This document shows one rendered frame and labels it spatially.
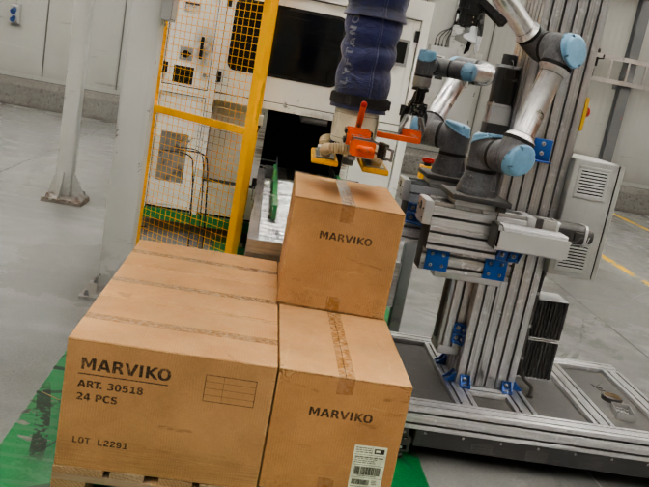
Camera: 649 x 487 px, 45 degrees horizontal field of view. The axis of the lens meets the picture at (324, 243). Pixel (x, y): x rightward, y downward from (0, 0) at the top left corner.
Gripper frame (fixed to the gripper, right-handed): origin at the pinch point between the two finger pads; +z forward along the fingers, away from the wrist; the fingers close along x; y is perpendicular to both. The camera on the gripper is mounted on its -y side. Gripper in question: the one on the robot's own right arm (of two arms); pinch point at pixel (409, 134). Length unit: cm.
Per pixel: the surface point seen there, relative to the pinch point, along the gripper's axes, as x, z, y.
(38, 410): -124, 118, 65
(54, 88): -410, 85, -864
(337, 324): -22, 64, 73
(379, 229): -13, 31, 60
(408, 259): 21, 68, -63
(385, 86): -18.0, -18.3, 36.4
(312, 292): -32, 58, 61
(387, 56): -20, -29, 38
